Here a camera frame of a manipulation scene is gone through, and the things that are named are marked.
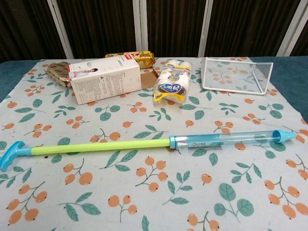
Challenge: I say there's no floral fruit-print tablecloth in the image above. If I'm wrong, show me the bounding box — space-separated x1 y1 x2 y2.
0 56 308 231

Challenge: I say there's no blue and green water gun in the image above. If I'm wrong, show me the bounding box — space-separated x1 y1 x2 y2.
0 129 296 172

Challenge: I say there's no white partition frame post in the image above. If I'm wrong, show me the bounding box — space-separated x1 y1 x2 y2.
197 0 216 58
276 0 308 57
46 0 74 60
132 0 148 58

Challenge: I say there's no white wire mesh rack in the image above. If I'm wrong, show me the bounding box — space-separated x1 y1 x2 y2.
201 57 274 95

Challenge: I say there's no gold packet with red print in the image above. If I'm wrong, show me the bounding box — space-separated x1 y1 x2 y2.
46 61 72 89

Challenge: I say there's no white lamp carton box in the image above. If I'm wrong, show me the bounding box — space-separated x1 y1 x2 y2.
68 56 157 105

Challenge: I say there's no plastic-wrapped white roll pack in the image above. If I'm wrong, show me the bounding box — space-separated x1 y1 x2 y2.
153 58 193 104

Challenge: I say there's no gold snack package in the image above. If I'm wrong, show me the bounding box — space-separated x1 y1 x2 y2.
105 50 155 70

